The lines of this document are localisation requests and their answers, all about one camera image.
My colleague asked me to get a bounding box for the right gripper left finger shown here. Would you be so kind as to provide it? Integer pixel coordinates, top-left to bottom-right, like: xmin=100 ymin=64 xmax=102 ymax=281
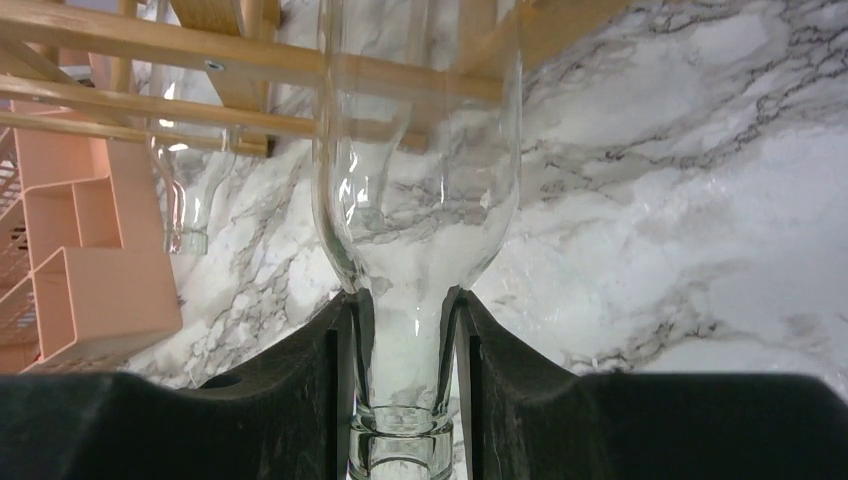
xmin=1 ymin=295 xmax=353 ymax=479

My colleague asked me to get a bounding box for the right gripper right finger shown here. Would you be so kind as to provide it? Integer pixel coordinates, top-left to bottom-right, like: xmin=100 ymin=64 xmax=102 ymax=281
xmin=455 ymin=291 xmax=847 ymax=479

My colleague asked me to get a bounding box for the clear glass bottle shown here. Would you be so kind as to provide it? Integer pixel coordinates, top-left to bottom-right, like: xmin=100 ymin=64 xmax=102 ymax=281
xmin=146 ymin=0 xmax=240 ymax=256
xmin=312 ymin=1 xmax=522 ymax=479

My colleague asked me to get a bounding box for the wooden wine rack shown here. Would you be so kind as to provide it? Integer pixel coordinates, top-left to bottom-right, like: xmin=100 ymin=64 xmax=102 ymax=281
xmin=0 ymin=0 xmax=631 ymax=159

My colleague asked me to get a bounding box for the peach plastic file organizer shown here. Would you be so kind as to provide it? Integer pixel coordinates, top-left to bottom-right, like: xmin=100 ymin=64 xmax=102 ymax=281
xmin=1 ymin=128 xmax=182 ymax=374

